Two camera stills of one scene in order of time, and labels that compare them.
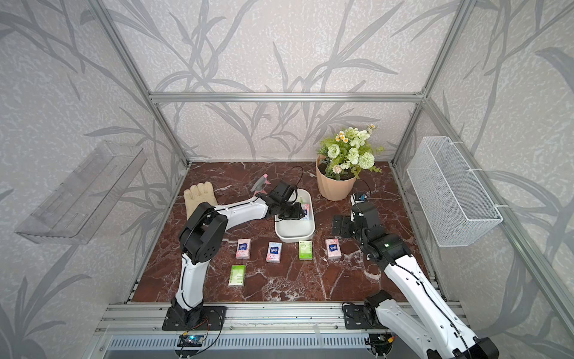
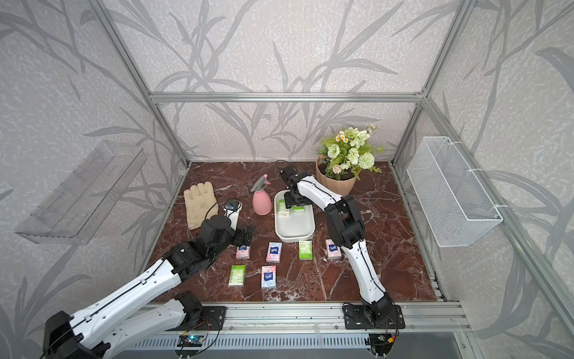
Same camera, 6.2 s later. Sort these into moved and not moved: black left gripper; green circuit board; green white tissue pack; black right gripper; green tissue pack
Moved: black right gripper; black left gripper
Not moved: green circuit board; green tissue pack; green white tissue pack
